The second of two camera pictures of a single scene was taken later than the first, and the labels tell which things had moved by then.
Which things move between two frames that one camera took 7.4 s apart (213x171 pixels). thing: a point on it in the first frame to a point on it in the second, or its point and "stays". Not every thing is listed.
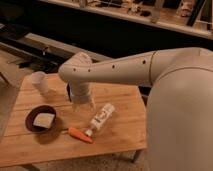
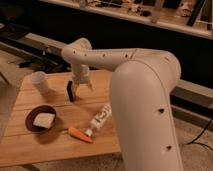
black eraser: [68, 89] stays
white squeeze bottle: [101, 118] stays
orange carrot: [72, 131] stays
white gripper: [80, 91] to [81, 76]
